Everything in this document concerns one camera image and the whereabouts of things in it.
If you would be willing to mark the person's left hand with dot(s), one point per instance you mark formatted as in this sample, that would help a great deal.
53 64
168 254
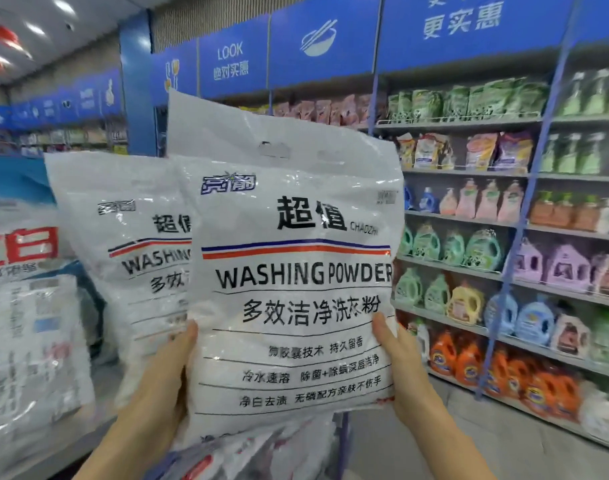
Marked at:
159 395

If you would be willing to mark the person's right hand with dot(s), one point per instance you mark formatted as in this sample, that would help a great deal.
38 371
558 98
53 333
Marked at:
409 385

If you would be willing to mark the grey metal shelf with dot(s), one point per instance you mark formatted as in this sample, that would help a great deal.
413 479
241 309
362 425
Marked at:
84 435

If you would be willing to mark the blue pillar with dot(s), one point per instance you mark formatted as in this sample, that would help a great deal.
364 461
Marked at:
136 85

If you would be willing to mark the rows of small red lanterns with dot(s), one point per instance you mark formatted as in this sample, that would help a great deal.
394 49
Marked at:
2 35

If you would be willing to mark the rows of round ceiling lights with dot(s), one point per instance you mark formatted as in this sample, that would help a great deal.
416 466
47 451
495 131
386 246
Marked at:
64 7

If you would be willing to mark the wall shelf of detergent bottles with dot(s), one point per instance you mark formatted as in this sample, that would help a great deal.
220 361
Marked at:
484 245

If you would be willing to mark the blue wall shelving unit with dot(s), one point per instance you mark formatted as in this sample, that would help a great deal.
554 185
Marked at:
324 40

